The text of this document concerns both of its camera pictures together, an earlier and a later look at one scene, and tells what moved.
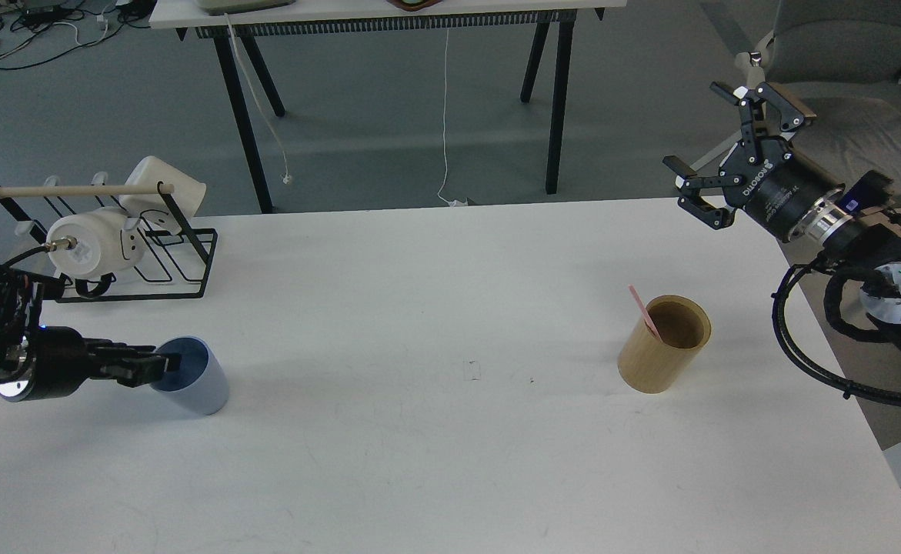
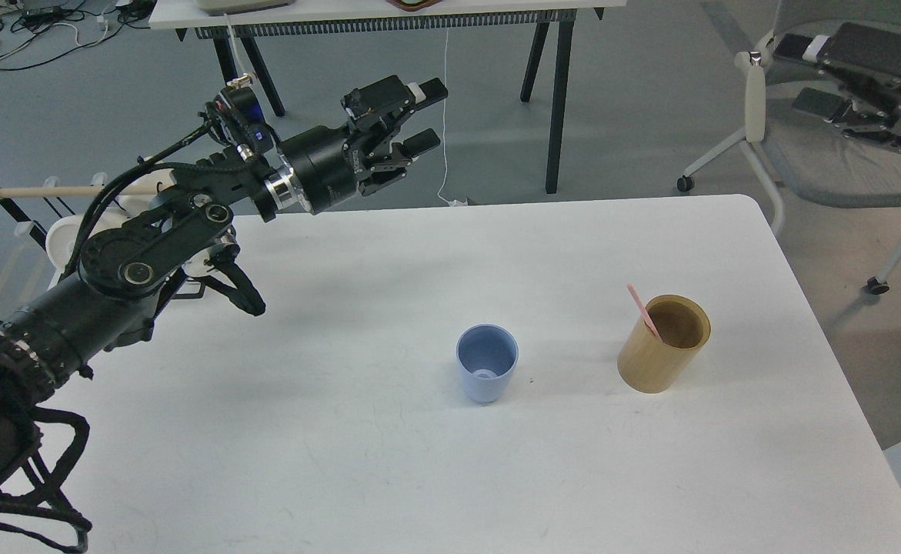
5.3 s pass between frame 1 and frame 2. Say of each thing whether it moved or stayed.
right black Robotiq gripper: moved
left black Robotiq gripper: moved
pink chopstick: stayed
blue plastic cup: moved
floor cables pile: stayed
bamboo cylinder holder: stayed
